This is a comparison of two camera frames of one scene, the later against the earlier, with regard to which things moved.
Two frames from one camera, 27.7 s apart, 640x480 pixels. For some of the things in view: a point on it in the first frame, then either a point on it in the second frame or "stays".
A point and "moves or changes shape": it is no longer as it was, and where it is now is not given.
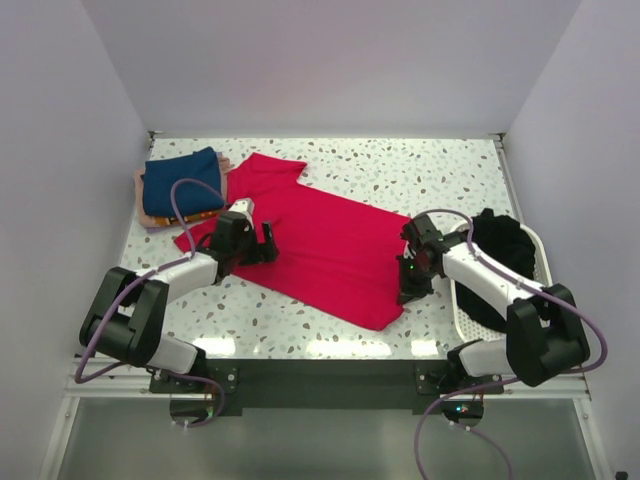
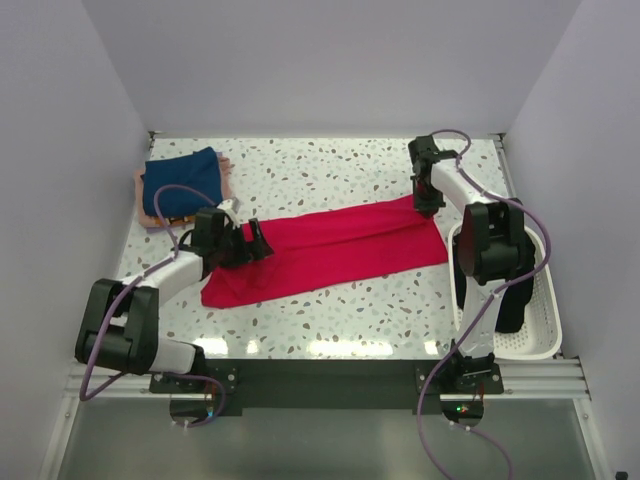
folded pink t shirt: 145,220 stays
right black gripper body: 420,269 -> 426,198
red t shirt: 332,254 moves or changes shape
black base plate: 321,383 stays
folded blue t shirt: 160,175 stays
